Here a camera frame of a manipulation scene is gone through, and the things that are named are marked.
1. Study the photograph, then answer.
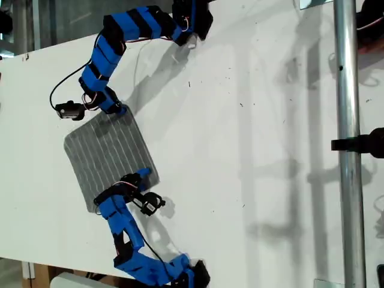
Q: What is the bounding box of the grey striped towel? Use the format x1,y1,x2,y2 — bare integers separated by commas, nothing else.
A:
63,104,161,213

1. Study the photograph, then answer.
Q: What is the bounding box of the white box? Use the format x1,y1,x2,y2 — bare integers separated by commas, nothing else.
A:
50,271,100,288

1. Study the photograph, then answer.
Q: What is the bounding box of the wooden table leg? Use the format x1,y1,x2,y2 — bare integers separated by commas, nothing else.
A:
22,260,50,288

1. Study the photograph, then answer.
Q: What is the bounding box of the black round object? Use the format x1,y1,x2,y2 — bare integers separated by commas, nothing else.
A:
0,10,13,34

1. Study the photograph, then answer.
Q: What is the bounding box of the black clamp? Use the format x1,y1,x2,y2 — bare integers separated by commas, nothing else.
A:
331,127,384,159

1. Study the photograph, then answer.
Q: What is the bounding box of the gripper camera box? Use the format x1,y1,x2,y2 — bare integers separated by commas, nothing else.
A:
55,100,85,121
140,193,167,215

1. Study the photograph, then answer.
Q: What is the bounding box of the red white servo wire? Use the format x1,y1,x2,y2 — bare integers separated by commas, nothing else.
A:
81,91,100,112

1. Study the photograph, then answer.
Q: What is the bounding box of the camera black cable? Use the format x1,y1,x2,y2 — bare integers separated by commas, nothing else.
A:
49,32,100,109
131,196,169,266

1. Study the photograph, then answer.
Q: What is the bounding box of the steel post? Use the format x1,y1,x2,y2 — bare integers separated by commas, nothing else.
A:
332,0,368,288

